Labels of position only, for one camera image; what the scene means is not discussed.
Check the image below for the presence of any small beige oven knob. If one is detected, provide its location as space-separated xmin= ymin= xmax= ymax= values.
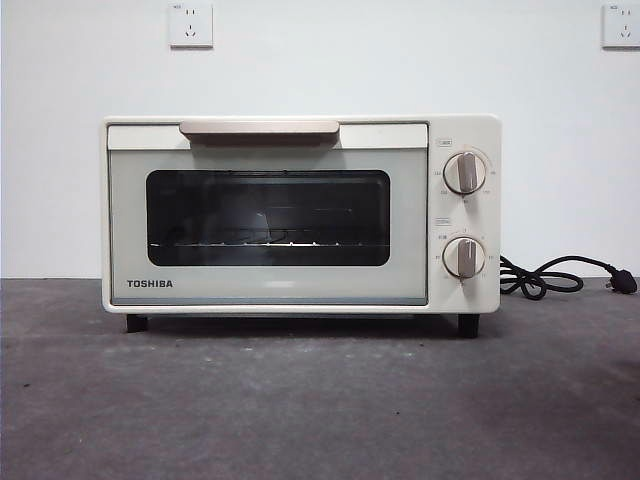
xmin=442 ymin=236 xmax=487 ymax=279

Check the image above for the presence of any black power cable with plug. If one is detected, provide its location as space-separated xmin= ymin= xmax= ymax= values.
xmin=499 ymin=254 xmax=640 ymax=301

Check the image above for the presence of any chrome wire oven rack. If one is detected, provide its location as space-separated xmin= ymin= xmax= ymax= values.
xmin=148 ymin=239 xmax=390 ymax=250

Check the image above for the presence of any glass oven door with handle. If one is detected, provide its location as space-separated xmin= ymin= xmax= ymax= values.
xmin=106 ymin=119 xmax=430 ymax=307

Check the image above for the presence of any white wall socket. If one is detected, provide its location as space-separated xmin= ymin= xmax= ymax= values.
xmin=168 ymin=3 xmax=215 ymax=50
xmin=601 ymin=3 xmax=640 ymax=50

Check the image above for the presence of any large beige oven knob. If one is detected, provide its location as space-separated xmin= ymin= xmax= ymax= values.
xmin=443 ymin=152 xmax=489 ymax=196

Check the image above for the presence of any cream Toshiba toaster oven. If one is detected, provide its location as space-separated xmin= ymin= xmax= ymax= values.
xmin=102 ymin=113 xmax=503 ymax=335

